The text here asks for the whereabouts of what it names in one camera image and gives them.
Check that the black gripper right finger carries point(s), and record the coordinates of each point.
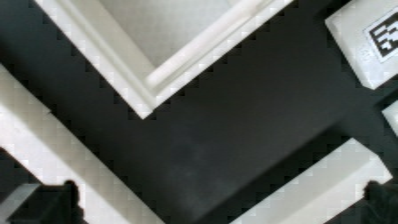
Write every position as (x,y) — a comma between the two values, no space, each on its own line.
(376,209)

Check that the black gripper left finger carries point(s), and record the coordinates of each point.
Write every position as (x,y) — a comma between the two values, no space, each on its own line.
(44,204)

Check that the white cabinet body box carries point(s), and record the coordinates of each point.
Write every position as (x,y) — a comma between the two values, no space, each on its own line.
(154,40)

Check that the white cabinet door panel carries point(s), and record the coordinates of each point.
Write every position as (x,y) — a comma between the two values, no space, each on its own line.
(364,25)
(325,190)

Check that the white U-shaped fence wall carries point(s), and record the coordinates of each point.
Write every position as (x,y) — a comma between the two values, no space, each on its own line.
(56,157)

